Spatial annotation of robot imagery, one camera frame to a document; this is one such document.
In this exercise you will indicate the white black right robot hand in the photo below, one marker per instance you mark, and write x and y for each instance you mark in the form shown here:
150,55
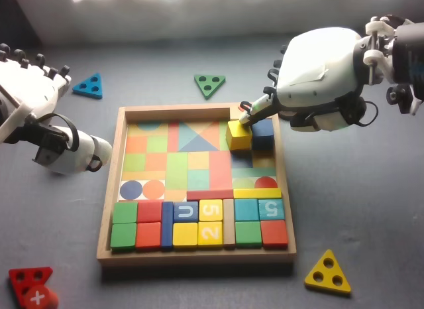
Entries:
318,73

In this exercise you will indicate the red block with holes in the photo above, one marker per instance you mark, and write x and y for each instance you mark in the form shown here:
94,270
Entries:
20,277

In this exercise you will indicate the dark blue cube block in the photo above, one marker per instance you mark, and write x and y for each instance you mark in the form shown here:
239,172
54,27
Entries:
263,133

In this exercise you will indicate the blue triangle block three holes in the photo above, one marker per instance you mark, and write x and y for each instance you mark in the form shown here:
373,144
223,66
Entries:
88,87

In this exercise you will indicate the wooden block tray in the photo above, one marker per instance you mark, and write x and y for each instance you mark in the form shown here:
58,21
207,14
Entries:
109,176

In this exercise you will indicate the green triangle block three holes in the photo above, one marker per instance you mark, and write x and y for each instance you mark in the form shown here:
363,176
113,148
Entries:
208,87

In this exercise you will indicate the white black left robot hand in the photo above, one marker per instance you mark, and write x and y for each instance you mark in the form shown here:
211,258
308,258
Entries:
30,93

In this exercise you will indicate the yellow triangle block three holes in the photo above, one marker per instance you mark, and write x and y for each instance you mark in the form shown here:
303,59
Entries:
328,276

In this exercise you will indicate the red cylinder with plus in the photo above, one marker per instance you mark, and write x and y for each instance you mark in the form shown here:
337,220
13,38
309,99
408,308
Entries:
39,297

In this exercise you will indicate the white backdrop sheet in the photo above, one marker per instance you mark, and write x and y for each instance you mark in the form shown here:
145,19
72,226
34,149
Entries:
198,20

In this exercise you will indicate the yellow cube block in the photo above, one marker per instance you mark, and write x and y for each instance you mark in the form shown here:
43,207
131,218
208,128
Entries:
239,138

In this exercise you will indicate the grey table cloth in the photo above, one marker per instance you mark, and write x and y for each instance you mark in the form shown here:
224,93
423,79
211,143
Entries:
348,189

